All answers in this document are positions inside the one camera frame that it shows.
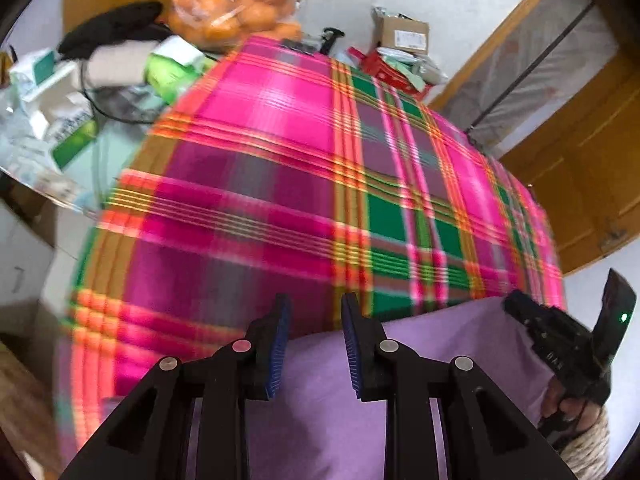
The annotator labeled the red box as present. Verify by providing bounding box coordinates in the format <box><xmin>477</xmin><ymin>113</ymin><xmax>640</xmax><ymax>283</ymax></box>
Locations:
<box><xmin>347</xmin><ymin>46</ymin><xmax>436</xmax><ymax>101</ymax></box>

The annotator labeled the black cloth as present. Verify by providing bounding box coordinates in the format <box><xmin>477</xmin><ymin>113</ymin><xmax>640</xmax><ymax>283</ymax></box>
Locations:
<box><xmin>57</xmin><ymin>1</ymin><xmax>173</xmax><ymax>61</ymax></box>

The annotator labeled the person's right hand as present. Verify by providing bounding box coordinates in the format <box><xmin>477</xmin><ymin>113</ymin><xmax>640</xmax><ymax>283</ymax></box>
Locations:
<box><xmin>542</xmin><ymin>377</ymin><xmax>602</xmax><ymax>430</ymax></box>

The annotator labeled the white green medicine box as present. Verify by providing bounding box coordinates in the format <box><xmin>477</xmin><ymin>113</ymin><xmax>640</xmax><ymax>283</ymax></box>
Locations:
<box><xmin>9</xmin><ymin>47</ymin><xmax>68</xmax><ymax>96</ymax></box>
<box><xmin>27</xmin><ymin>62</ymin><xmax>99</xmax><ymax>171</ymax></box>

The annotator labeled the beige folded cloth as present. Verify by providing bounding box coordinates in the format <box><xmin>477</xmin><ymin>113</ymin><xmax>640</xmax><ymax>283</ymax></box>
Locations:
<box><xmin>80</xmin><ymin>42</ymin><xmax>166</xmax><ymax>86</ymax></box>

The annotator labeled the bag of oranges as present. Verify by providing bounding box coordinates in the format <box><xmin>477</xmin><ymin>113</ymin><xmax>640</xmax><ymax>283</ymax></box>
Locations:
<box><xmin>167</xmin><ymin>0</ymin><xmax>303</xmax><ymax>53</ymax></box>

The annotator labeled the grey plastic door curtain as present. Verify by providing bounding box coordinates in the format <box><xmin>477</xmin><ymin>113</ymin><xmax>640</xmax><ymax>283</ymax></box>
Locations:
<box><xmin>442</xmin><ymin>0</ymin><xmax>621</xmax><ymax>153</ymax></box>

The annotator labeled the grey parcel bag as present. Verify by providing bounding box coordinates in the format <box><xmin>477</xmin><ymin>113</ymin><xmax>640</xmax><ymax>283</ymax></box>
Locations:
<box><xmin>415</xmin><ymin>55</ymin><xmax>451</xmax><ymax>86</ymax></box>

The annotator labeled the person's right forearm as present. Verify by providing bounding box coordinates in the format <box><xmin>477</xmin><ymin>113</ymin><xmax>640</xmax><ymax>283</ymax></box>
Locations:
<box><xmin>560</xmin><ymin>405</ymin><xmax>612</xmax><ymax>478</ymax></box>

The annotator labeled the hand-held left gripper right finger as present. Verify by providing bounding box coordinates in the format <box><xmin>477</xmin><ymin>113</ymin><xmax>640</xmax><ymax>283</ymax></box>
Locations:
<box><xmin>340</xmin><ymin>292</ymin><xmax>578</xmax><ymax>480</ymax></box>

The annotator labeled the purple fleece garment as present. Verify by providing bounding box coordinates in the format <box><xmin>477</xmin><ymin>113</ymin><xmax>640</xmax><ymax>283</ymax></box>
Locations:
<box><xmin>185</xmin><ymin>296</ymin><xmax>561</xmax><ymax>480</ymax></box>

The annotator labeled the metal door latch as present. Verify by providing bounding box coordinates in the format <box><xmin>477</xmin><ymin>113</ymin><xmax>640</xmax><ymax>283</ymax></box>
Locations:
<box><xmin>600</xmin><ymin>227</ymin><xmax>628</xmax><ymax>251</ymax></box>

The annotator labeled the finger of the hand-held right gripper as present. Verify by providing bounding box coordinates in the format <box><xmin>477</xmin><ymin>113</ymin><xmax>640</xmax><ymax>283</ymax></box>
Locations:
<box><xmin>502</xmin><ymin>290</ymin><xmax>543</xmax><ymax>341</ymax></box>

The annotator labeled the wooden door frame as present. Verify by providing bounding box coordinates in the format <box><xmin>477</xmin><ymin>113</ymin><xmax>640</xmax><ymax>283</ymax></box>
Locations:
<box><xmin>427</xmin><ymin>0</ymin><xmax>573</xmax><ymax>111</ymax></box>

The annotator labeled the cardboard box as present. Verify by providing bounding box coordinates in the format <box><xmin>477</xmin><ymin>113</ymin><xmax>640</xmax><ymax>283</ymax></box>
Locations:
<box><xmin>372</xmin><ymin>6</ymin><xmax>431</xmax><ymax>56</ymax></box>

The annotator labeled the wooden door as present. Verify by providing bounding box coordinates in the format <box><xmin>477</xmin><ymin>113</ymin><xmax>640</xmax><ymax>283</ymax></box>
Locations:
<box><xmin>500</xmin><ymin>45</ymin><xmax>640</xmax><ymax>276</ymax></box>

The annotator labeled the black handle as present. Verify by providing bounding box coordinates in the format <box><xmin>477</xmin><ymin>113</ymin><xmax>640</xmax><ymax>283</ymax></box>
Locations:
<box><xmin>320</xmin><ymin>27</ymin><xmax>346</xmax><ymax>56</ymax></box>

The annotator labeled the pink plaid bed sheet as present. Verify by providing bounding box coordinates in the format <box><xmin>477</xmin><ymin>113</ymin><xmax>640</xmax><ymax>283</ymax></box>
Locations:
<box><xmin>55</xmin><ymin>35</ymin><xmax>568</xmax><ymax>466</ymax></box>

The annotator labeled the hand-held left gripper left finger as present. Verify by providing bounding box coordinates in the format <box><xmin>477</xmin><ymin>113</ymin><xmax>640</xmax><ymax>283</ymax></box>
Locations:
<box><xmin>60</xmin><ymin>292</ymin><xmax>293</xmax><ymax>480</ymax></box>

